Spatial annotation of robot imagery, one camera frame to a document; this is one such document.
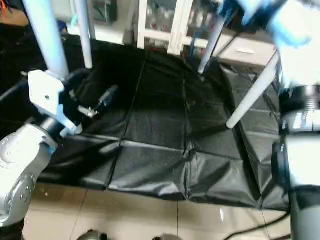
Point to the white plastic table leg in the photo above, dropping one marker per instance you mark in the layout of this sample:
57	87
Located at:
47	40
252	92
210	45
85	35

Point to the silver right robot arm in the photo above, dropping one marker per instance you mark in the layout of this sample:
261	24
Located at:
300	150

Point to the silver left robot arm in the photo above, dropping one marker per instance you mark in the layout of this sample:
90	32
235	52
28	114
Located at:
20	165

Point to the black work mat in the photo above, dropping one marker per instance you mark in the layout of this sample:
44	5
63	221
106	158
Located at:
160	140

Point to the light blue plastic item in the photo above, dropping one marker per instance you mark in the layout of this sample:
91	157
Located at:
75	20

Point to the white glass door cabinet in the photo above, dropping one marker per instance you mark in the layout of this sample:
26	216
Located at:
175	25

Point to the brown wooden board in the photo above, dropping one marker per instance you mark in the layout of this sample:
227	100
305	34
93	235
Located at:
12	15

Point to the white drawer unit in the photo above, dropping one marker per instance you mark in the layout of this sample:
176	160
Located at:
247	50

